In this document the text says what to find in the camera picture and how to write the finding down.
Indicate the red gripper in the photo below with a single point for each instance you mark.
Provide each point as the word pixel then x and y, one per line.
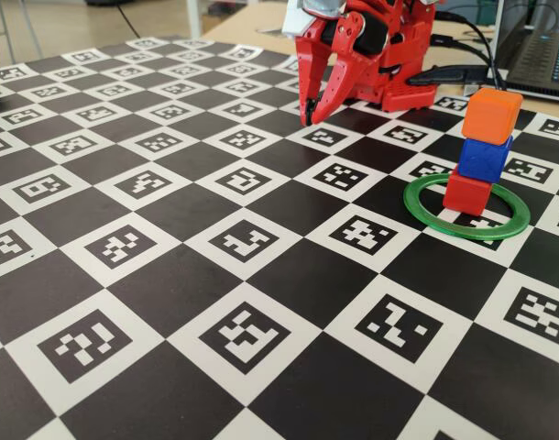
pixel 317 49

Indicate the orange cube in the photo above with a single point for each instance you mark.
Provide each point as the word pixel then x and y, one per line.
pixel 490 117

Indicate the blue cube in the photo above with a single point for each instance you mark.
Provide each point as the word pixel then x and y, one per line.
pixel 483 160

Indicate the red cube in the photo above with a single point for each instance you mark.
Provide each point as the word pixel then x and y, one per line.
pixel 465 194

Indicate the red robot arm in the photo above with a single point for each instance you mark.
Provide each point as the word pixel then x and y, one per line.
pixel 412 46

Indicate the cardboard box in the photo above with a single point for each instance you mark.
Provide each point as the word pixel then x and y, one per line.
pixel 213 23

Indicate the white table leg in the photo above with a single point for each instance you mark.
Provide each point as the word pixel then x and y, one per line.
pixel 194 18

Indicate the dark laptop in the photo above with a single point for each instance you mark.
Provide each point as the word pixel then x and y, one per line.
pixel 536 59

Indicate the black white marker checkerboard mat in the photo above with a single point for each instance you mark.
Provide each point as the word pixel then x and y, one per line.
pixel 261 284

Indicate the grey metal furniture frame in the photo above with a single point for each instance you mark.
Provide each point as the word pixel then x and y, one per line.
pixel 7 32

